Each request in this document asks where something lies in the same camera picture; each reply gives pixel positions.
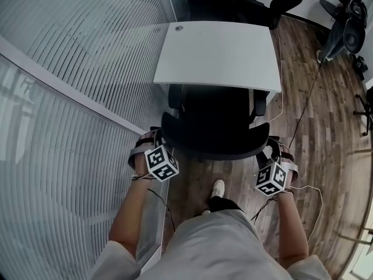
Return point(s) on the glass partition with white blinds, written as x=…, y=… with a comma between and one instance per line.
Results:
x=73, y=112

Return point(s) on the white desk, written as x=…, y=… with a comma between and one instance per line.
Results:
x=218, y=54

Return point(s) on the person's left forearm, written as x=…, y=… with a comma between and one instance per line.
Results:
x=131, y=214

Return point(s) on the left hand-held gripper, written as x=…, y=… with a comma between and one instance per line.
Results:
x=161, y=163

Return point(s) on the person's right hand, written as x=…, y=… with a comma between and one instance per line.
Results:
x=285, y=153

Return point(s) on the light wooden desk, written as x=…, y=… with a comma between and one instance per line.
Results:
x=361, y=151

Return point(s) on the person's left hand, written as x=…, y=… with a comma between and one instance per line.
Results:
x=143, y=166

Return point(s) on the small round table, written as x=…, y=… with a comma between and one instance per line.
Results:
x=329, y=7

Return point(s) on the black padded office chair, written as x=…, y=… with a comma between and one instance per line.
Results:
x=250, y=9

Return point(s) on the white shoe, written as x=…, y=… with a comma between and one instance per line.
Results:
x=217, y=189
x=205, y=212

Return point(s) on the round grey desk grommet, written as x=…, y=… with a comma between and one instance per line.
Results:
x=179, y=28

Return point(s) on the person's right forearm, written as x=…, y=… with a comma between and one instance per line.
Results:
x=291, y=229

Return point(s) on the black high-back office chair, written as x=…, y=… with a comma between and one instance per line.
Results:
x=365, y=109

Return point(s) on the person's black trousers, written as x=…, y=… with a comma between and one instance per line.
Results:
x=224, y=204

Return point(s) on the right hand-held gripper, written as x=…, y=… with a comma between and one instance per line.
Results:
x=271, y=179

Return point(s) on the person in white coat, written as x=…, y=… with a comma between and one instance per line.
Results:
x=215, y=244

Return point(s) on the small black box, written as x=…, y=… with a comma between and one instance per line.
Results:
x=360, y=64

